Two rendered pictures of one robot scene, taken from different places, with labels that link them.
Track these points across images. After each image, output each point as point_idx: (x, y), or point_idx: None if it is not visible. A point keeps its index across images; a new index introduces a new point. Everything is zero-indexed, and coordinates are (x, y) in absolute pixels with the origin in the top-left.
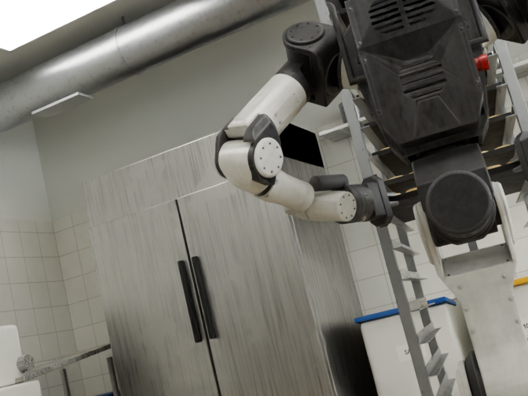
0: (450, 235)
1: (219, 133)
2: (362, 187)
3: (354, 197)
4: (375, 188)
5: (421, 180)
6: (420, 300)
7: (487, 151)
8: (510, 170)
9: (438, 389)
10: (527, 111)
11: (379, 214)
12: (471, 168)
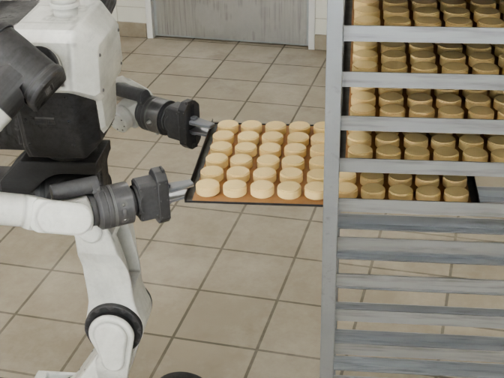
0: None
1: None
2: (153, 110)
3: (136, 116)
4: (174, 115)
5: (19, 156)
6: (488, 221)
7: (354, 140)
8: None
9: (401, 304)
10: (325, 136)
11: (172, 137)
12: (4, 175)
